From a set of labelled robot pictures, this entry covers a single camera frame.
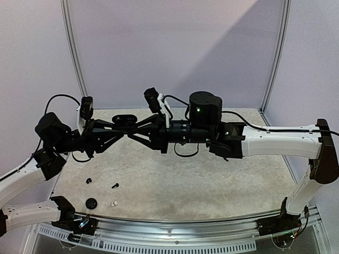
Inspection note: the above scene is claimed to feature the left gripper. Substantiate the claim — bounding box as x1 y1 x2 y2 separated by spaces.
53 118 124 157

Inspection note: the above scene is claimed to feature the black earbud charging case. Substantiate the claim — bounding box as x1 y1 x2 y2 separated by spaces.
112 114 138 125

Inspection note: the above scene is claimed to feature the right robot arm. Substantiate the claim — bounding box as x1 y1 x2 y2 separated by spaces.
127 88 338 231

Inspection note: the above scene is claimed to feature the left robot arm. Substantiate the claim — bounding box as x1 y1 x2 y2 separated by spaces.
1 112 124 235

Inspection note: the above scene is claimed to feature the round black case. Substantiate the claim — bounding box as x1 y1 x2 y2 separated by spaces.
85 197 98 210

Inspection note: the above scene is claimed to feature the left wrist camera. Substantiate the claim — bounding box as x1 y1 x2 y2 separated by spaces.
77 96 93 128

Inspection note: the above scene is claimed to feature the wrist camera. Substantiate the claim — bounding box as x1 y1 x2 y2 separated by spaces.
77 96 93 128
144 87 173 129

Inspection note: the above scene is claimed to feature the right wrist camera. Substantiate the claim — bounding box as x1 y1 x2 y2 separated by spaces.
144 87 173 129

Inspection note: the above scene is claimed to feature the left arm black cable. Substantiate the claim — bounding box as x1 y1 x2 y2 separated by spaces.
31 94 93 162

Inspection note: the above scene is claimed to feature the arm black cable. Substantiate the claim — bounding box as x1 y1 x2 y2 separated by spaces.
164 94 339 158
31 94 93 162

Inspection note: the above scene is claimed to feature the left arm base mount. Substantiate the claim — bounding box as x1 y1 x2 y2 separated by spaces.
51 214 99 235

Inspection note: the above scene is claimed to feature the aluminium front rail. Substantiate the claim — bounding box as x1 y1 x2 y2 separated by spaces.
30 205 325 252

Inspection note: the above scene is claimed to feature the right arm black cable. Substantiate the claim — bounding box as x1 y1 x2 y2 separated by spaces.
164 94 339 158

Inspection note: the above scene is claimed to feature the left frame post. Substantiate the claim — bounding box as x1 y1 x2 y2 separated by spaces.
60 0 88 96

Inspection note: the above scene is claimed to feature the frame post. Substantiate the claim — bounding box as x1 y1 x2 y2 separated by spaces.
260 0 291 114
60 0 88 96

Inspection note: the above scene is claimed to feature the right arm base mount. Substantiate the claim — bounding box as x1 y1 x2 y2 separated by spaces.
256 209 301 236

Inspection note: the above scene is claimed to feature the right frame post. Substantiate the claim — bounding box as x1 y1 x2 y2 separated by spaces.
260 0 291 114

